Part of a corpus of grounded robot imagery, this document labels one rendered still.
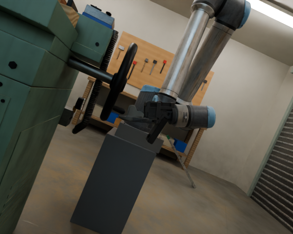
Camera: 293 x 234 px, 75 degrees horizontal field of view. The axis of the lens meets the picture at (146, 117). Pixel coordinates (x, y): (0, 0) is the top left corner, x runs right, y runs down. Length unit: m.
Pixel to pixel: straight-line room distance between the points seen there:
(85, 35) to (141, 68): 3.29
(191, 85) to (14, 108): 0.86
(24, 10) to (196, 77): 0.84
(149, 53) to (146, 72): 0.37
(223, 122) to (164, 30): 2.22
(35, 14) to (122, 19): 3.80
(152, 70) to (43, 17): 3.54
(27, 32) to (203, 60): 0.81
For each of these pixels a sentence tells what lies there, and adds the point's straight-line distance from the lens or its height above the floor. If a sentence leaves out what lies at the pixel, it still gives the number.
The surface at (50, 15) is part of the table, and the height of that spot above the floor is 0.87.
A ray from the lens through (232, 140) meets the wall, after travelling 4.43.
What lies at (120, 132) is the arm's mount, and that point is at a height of 0.58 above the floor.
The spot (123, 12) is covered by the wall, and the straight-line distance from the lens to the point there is 4.30.
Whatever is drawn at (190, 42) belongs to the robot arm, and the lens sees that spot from 0.94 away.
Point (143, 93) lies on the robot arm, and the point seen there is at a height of 0.84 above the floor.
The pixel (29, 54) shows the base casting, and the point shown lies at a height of 0.78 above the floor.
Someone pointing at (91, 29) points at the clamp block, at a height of 0.93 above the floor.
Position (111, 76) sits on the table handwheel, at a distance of 0.68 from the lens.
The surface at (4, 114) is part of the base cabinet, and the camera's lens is 0.54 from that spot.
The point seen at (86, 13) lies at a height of 0.97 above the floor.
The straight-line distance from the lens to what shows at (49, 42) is 0.53.
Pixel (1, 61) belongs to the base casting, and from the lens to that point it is 0.54.
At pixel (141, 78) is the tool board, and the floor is 1.25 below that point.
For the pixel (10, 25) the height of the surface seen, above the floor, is 0.82.
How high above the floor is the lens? 0.77
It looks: 3 degrees down
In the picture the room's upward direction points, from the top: 23 degrees clockwise
